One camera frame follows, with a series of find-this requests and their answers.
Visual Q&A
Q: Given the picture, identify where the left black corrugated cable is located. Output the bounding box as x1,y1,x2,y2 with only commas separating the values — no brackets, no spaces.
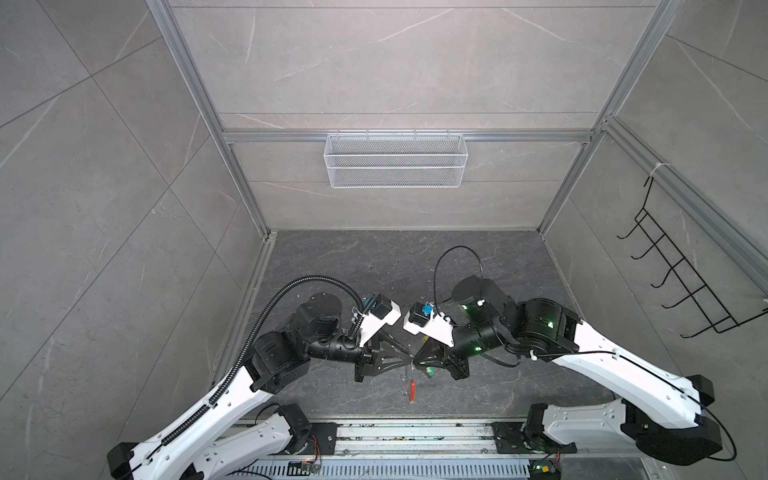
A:
155,275,366,448

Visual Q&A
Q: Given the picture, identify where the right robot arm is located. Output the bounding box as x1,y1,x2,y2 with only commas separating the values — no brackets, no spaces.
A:
404,276,723,466

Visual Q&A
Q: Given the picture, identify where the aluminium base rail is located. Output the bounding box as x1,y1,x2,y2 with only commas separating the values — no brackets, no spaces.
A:
231,418,674,479

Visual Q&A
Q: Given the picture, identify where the white wire mesh basket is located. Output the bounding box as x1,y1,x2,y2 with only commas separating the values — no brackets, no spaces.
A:
323,133,469,189

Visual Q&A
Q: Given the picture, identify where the black wire hook rack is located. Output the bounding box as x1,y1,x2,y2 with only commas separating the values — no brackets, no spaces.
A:
616,176,767,339

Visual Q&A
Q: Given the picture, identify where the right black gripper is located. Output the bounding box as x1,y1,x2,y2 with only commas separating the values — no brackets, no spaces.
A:
411,321,508,379

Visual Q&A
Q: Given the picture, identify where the right black camera cable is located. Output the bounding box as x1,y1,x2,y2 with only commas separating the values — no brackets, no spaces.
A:
433,245,485,307

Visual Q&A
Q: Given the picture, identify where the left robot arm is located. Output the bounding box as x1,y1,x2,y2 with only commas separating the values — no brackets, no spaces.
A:
108,293,410,479

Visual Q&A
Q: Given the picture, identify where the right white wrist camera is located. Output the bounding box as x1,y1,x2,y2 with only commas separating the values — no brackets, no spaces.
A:
403,303,455,347

